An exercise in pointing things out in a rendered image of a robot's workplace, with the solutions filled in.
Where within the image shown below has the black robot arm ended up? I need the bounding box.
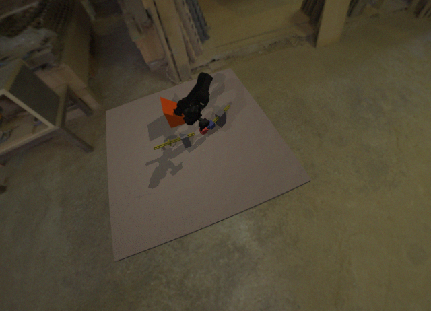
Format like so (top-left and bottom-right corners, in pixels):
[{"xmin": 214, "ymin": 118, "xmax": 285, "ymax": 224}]
[{"xmin": 174, "ymin": 73, "xmax": 213, "ymax": 125}]

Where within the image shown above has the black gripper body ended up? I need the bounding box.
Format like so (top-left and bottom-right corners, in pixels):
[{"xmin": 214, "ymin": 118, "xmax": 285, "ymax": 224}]
[{"xmin": 183, "ymin": 108, "xmax": 209, "ymax": 129}]

